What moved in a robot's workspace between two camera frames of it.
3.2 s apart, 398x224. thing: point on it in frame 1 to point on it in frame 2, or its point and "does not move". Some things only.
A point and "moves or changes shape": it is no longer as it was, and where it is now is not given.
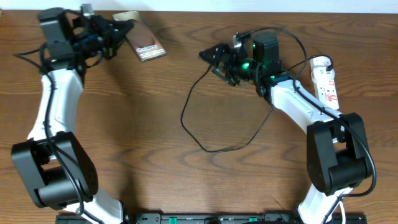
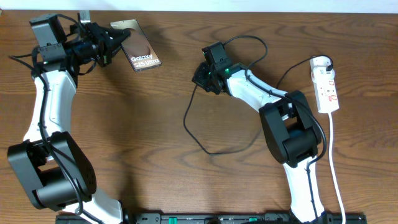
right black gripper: (223, 48) to (197, 78)
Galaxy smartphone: (145, 45) moves or changes shape
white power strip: (326, 90) does not move
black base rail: (248, 218) does not move
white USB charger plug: (321, 74) does not move
